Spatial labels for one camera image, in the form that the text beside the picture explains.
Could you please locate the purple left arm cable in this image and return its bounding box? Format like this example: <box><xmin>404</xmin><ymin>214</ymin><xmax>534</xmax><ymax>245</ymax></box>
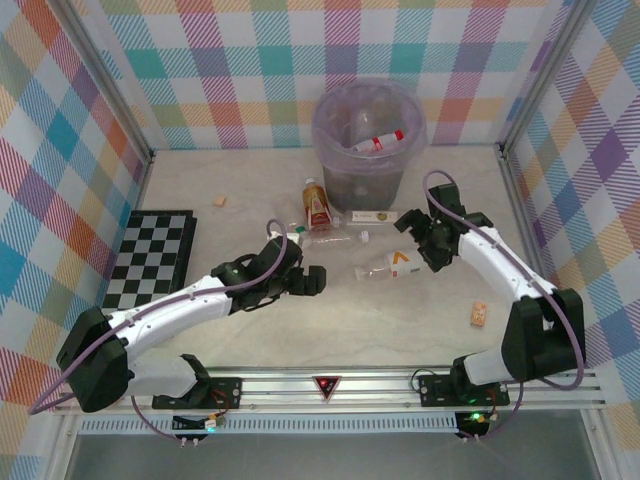
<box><xmin>28</xmin><ymin>218</ymin><xmax>290</xmax><ymax>447</ymax></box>

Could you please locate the clear bottle white orange label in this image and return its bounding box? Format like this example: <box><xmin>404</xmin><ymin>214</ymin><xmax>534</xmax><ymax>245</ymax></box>
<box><xmin>353</xmin><ymin>249</ymin><xmax>432</xmax><ymax>281</ymax></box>

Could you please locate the clear bottle white cap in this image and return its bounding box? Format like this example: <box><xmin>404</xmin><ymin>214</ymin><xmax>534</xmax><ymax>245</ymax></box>
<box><xmin>299</xmin><ymin>230</ymin><xmax>372</xmax><ymax>250</ymax></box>

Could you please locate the right power connector block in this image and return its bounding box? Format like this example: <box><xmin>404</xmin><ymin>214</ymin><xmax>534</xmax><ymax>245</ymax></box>
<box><xmin>454</xmin><ymin>409</ymin><xmax>494</xmax><ymax>444</ymax></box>

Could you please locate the grey round waste bin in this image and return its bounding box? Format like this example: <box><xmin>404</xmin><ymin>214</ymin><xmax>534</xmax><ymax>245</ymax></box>
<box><xmin>310</xmin><ymin>82</ymin><xmax>432</xmax><ymax>214</ymax></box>

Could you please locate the black silver chessboard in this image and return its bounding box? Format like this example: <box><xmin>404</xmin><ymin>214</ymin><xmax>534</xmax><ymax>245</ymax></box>
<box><xmin>102</xmin><ymin>209</ymin><xmax>197</xmax><ymax>314</ymax></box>

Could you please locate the red black triangle emblem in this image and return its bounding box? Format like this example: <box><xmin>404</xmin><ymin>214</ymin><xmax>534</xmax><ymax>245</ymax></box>
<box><xmin>312</xmin><ymin>374</ymin><xmax>343</xmax><ymax>404</ymax></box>

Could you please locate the power connector block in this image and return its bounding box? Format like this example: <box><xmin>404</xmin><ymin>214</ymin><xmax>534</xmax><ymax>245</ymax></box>
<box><xmin>172</xmin><ymin>413</ymin><xmax>224</xmax><ymax>447</ymax></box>
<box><xmin>454</xmin><ymin>409</ymin><xmax>494</xmax><ymax>444</ymax></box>

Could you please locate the aluminium frame post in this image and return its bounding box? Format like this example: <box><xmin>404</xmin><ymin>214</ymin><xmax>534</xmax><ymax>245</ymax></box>
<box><xmin>57</xmin><ymin>0</ymin><xmax>156</xmax><ymax>166</ymax></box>
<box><xmin>497</xmin><ymin>0</ymin><xmax>599</xmax><ymax>156</ymax></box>

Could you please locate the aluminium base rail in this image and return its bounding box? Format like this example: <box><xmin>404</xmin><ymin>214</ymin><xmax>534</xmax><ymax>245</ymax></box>
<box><xmin>52</xmin><ymin>367</ymin><xmax>606</xmax><ymax>416</ymax></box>

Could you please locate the left power connector block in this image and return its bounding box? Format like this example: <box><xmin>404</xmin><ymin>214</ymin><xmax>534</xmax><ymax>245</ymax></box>
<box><xmin>172</xmin><ymin>413</ymin><xmax>224</xmax><ymax>447</ymax></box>

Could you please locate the purple lined trash bin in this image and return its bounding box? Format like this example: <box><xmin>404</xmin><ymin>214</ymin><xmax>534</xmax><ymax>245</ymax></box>
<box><xmin>310</xmin><ymin>82</ymin><xmax>432</xmax><ymax>174</ymax></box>

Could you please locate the clear bottle red cap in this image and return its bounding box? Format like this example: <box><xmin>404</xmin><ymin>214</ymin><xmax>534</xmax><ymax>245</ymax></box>
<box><xmin>349</xmin><ymin>128</ymin><xmax>406</xmax><ymax>154</ymax></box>

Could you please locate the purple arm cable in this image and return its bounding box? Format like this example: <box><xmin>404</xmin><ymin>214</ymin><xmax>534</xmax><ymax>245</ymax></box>
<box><xmin>422</xmin><ymin>170</ymin><xmax>587</xmax><ymax>444</ymax></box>
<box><xmin>28</xmin><ymin>218</ymin><xmax>290</xmax><ymax>447</ymax></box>

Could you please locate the aluminium floor frame bar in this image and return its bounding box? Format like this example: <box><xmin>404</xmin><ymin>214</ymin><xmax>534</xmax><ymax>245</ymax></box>
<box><xmin>127</xmin><ymin>149</ymin><xmax>156</xmax><ymax>216</ymax></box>
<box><xmin>497</xmin><ymin>144</ymin><xmax>571</xmax><ymax>361</ymax></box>

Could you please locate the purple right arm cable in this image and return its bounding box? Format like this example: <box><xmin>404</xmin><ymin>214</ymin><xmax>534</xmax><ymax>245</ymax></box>
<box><xmin>422</xmin><ymin>170</ymin><xmax>587</xmax><ymax>444</ymax></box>

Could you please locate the clear bottle white green label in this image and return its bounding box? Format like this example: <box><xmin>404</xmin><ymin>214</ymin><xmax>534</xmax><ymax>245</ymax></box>
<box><xmin>332</xmin><ymin>210</ymin><xmax>399</xmax><ymax>229</ymax></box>

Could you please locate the orange tea bottle red label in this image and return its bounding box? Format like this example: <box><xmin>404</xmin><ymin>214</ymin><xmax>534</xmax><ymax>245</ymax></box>
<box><xmin>301</xmin><ymin>178</ymin><xmax>334</xmax><ymax>235</ymax></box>

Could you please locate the white slotted cable duct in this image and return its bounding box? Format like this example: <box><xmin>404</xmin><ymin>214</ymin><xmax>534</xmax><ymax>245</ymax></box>
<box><xmin>79</xmin><ymin>417</ymin><xmax>459</xmax><ymax>435</ymax></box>

